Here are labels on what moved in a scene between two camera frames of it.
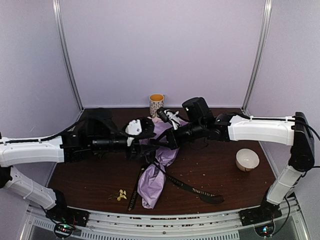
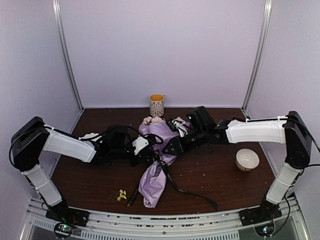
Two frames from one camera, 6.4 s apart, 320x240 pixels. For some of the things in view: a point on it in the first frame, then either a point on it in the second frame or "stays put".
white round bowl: x=247 y=159 stays put
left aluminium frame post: x=57 y=9 stays put
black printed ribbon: x=205 y=196 → x=158 y=160
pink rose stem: x=155 y=119 stays put
